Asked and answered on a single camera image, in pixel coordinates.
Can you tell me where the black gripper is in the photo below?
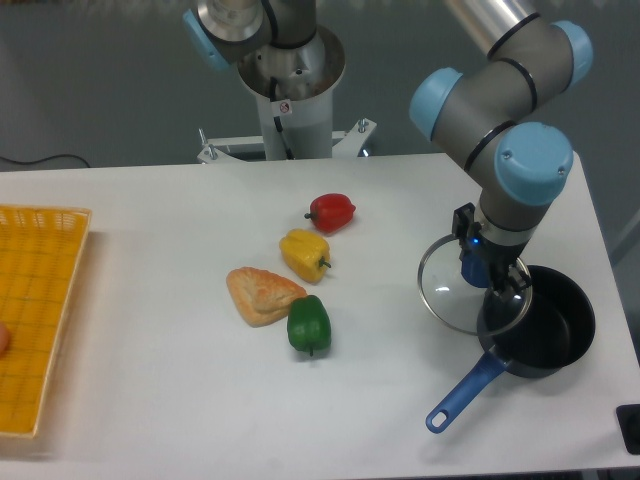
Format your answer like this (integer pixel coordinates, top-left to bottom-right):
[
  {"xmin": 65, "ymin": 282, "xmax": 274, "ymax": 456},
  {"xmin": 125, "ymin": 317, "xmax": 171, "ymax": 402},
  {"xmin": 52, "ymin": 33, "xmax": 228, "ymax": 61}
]
[{"xmin": 460, "ymin": 234, "xmax": 531, "ymax": 302}]

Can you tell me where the glass pot lid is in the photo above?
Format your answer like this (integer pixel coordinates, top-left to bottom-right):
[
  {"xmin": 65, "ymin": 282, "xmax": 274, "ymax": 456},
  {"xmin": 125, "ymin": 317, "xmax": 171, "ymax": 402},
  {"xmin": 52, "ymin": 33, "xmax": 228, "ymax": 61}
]
[{"xmin": 417, "ymin": 235, "xmax": 533, "ymax": 337}]

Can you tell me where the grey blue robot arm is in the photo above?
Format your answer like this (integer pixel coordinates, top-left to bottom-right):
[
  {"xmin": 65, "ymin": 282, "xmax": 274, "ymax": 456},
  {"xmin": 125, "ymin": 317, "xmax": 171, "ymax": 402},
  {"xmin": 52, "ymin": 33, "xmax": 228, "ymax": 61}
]
[{"xmin": 183, "ymin": 1, "xmax": 593, "ymax": 298}]

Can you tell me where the black device at table edge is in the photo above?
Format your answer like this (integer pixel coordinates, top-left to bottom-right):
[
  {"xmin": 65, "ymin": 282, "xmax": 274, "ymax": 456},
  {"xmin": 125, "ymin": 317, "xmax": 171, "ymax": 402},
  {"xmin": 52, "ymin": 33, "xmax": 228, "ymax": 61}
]
[{"xmin": 616, "ymin": 404, "xmax": 640, "ymax": 455}]

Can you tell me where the red bell pepper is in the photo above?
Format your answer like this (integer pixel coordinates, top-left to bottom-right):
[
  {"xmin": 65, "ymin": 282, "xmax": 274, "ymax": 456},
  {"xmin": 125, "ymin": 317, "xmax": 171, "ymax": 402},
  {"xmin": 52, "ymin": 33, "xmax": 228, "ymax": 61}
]
[{"xmin": 304, "ymin": 193, "xmax": 356, "ymax": 234}]

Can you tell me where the green bell pepper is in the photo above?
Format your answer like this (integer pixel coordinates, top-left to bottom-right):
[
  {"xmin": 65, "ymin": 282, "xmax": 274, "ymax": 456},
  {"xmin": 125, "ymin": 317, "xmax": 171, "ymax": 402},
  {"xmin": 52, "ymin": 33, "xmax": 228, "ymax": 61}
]
[{"xmin": 287, "ymin": 295, "xmax": 332, "ymax": 357}]

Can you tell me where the yellow bell pepper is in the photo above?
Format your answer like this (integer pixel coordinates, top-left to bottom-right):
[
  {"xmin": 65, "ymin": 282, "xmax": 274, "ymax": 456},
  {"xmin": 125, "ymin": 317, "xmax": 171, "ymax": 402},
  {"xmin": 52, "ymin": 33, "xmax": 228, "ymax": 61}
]
[{"xmin": 279, "ymin": 229, "xmax": 331, "ymax": 284}]

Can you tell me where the triangular pastry bread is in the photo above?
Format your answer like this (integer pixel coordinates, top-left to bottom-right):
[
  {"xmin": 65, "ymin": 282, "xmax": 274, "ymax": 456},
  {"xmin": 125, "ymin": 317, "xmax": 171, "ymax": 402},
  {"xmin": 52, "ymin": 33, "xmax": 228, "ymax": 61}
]
[{"xmin": 226, "ymin": 267, "xmax": 307, "ymax": 328}]

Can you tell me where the yellow wicker basket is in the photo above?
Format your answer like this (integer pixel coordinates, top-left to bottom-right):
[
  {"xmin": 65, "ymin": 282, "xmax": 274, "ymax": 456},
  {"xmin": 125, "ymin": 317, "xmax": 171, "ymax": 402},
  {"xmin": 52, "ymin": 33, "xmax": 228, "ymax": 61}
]
[{"xmin": 1, "ymin": 204, "xmax": 92, "ymax": 438}]

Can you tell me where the black pot blue handle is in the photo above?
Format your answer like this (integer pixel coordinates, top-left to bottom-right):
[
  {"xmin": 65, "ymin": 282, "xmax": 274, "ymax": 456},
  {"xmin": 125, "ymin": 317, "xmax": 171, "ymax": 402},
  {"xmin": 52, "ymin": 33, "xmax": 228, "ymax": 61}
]
[{"xmin": 425, "ymin": 265, "xmax": 596, "ymax": 433}]

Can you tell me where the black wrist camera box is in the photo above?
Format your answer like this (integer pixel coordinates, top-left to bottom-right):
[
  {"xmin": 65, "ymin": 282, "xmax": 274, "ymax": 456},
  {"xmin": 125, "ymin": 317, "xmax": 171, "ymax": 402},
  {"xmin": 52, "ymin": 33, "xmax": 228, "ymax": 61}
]
[{"xmin": 451, "ymin": 203, "xmax": 475, "ymax": 251}]

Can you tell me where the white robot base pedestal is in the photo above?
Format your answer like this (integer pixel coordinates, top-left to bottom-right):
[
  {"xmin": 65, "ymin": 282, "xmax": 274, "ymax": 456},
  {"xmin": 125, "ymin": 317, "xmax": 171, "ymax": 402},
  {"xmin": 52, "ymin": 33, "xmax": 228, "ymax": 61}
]
[{"xmin": 197, "ymin": 26, "xmax": 377, "ymax": 164}]

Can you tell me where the black cable on floor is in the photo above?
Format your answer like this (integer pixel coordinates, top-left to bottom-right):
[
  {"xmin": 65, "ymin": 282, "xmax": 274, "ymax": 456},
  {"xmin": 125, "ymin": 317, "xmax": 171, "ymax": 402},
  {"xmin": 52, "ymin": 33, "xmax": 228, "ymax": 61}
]
[{"xmin": 0, "ymin": 154, "xmax": 94, "ymax": 168}]

